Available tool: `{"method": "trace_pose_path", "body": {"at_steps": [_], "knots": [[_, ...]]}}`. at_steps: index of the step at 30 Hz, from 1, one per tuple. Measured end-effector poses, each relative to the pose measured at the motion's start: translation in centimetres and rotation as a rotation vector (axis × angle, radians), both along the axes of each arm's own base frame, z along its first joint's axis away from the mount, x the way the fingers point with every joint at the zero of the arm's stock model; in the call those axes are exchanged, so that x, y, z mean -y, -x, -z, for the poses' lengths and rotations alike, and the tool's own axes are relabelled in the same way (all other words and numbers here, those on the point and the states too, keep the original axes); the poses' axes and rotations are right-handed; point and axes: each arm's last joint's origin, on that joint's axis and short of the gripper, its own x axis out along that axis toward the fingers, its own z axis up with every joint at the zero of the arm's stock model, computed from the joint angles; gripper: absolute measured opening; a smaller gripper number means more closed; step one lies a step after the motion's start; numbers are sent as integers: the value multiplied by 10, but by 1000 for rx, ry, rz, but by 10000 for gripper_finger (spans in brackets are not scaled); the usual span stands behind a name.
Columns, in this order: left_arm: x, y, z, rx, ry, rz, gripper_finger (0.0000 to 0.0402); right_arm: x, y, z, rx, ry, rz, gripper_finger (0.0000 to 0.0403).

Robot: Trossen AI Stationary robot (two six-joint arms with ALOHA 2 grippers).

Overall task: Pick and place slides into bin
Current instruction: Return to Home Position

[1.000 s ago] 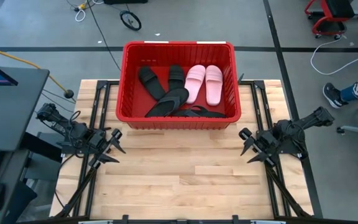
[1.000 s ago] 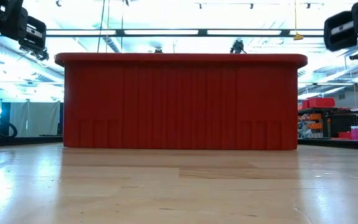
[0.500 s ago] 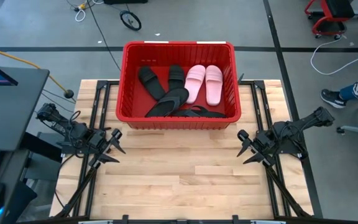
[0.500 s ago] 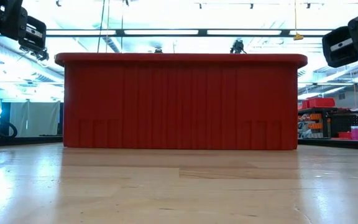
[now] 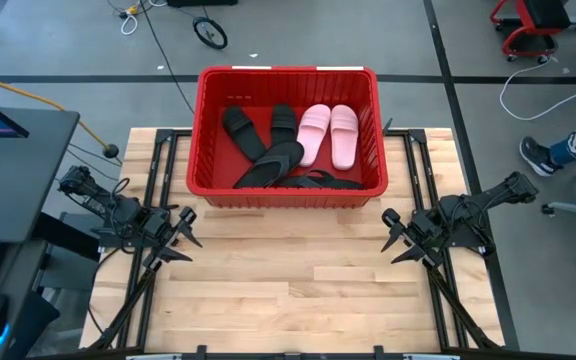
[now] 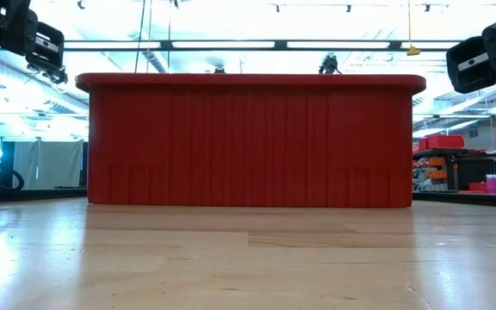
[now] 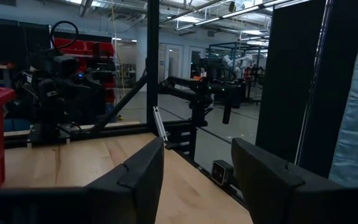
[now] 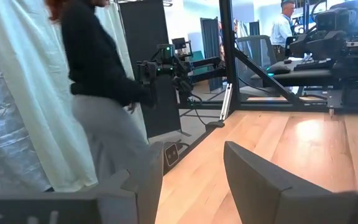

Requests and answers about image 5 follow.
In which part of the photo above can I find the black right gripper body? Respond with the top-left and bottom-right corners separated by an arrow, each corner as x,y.
401,208 -> 450,255

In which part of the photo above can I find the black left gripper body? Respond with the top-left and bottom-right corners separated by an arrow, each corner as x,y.
140,207 -> 185,266

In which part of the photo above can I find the black flip-flop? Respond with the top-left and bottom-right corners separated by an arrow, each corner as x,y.
232,140 -> 306,190
276,169 -> 366,191

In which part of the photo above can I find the pink slide sandal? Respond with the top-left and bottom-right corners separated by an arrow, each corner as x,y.
329,103 -> 360,172
296,103 -> 332,169

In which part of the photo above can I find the black slide sandal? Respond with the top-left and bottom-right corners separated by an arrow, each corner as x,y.
269,103 -> 299,147
222,105 -> 268,163

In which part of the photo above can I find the red plastic bin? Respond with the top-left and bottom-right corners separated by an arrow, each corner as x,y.
185,64 -> 390,210

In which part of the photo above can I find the person's black shoe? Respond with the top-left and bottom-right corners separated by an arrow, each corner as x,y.
518,135 -> 565,178

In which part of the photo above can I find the grey office chair base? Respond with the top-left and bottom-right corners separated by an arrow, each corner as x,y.
540,167 -> 576,281

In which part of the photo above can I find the red rolling stool cart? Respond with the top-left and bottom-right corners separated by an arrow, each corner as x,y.
489,0 -> 576,65

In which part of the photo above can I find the black right arm cable loop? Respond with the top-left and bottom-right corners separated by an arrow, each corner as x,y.
446,198 -> 475,237

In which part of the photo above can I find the black metal table frame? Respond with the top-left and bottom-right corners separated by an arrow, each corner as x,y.
86,127 -> 502,360

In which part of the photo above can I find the long white cable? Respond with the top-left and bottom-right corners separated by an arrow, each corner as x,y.
498,58 -> 576,123

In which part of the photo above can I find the long black floor cable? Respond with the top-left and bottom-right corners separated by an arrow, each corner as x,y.
138,0 -> 198,117

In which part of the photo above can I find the orange cable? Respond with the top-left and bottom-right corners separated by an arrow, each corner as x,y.
0,69 -> 109,149

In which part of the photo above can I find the black coiled cable ring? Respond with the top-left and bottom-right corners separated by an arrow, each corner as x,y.
191,15 -> 229,51

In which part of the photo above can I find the short white cable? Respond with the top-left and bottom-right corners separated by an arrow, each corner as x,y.
119,11 -> 140,37

